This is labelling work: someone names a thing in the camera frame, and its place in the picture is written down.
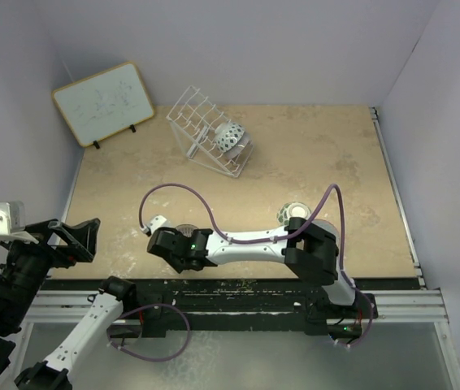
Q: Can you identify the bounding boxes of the aluminium side rail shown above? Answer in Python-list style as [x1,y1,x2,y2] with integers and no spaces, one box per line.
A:
[369,106,427,290]

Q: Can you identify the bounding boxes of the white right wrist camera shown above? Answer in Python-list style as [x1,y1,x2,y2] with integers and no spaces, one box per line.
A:
[140,214,172,236]

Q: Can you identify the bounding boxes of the yellow framed whiteboard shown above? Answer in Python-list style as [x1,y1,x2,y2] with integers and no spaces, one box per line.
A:
[52,62,155,148]

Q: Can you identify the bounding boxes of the black table front rail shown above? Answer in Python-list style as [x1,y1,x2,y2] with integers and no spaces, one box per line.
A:
[42,278,422,338]

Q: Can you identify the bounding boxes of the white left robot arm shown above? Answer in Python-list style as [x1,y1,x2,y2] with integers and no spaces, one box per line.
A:
[0,212,137,389]

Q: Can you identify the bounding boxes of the maroon lattice pattern bowl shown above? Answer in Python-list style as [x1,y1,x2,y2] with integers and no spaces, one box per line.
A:
[176,223,197,237]

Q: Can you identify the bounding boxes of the blue floral pattern bowl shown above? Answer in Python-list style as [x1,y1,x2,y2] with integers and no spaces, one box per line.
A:
[214,122,245,153]

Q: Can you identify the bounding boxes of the green leaf pattern bowl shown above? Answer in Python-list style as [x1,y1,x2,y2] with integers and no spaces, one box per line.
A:
[276,201,311,226]

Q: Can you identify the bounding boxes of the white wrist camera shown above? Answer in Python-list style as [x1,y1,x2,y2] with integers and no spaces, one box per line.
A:
[140,214,172,236]
[0,201,38,244]

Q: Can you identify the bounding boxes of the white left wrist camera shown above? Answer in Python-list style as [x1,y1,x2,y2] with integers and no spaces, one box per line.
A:
[0,201,38,244]

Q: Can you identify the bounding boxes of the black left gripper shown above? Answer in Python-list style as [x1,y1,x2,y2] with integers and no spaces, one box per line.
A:
[0,215,98,328]

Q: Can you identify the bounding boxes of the purple striped bowl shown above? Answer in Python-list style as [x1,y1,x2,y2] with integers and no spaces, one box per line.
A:
[224,135,251,160]

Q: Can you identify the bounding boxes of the white wire dish rack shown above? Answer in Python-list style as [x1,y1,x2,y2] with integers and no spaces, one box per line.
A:
[167,86,254,178]

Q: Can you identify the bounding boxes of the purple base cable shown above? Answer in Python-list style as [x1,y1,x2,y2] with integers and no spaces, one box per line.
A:
[329,290,377,349]
[106,302,191,362]

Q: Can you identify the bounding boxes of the grey bowl red rim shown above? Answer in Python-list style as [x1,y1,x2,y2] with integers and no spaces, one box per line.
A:
[314,219,340,239]

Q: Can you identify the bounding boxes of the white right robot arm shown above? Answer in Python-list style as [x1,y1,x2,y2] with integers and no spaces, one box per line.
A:
[143,215,375,319]

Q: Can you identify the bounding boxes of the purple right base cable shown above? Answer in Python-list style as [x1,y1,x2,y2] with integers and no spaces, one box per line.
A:
[329,290,377,349]

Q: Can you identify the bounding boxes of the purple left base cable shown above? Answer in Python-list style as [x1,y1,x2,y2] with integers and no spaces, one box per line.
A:
[106,302,191,362]

